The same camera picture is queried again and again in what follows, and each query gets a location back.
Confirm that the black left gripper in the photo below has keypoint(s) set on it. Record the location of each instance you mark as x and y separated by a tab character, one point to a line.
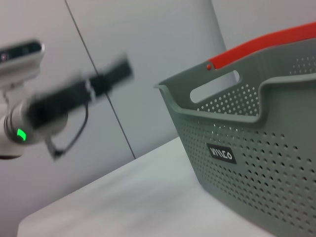
61	98

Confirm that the grey perforated storage bin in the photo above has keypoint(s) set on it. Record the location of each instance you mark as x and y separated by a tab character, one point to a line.
247	172

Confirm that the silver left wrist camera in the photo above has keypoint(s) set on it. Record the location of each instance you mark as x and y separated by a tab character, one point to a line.
19	59

